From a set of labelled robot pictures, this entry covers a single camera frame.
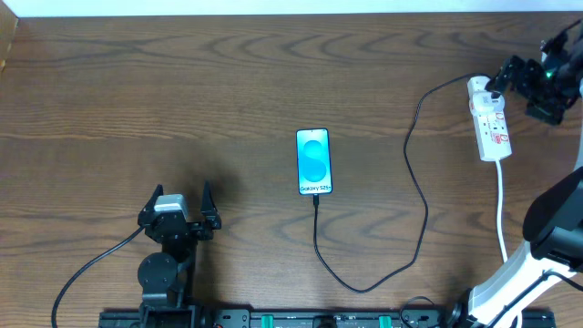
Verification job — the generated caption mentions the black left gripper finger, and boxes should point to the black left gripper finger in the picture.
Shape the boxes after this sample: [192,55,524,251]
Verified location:
[144,184,164,212]
[200,181,220,223]

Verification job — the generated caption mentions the blue screen smartphone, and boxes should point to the blue screen smartphone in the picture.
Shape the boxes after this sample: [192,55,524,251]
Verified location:
[296,128,333,196]

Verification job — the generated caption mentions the black charging cable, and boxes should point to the black charging cable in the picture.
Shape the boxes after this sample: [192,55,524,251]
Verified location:
[312,72,503,294]

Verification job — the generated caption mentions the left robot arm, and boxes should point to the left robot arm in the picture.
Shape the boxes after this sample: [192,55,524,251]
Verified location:
[137,183,222,328]

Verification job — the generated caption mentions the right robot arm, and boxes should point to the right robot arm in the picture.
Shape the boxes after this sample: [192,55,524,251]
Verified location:
[445,26,582,327]

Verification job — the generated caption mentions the white charger adapter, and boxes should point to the white charger adapter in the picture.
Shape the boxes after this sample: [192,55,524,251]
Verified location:
[467,76,506,117]

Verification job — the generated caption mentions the white power strip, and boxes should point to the white power strip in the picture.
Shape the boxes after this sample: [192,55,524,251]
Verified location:
[472,110,512,162]

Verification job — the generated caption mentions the white power strip cord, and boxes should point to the white power strip cord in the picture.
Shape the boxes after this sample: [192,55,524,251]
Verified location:
[494,159,524,328]

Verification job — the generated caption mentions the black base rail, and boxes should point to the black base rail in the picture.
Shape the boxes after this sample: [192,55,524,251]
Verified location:
[97,308,557,328]

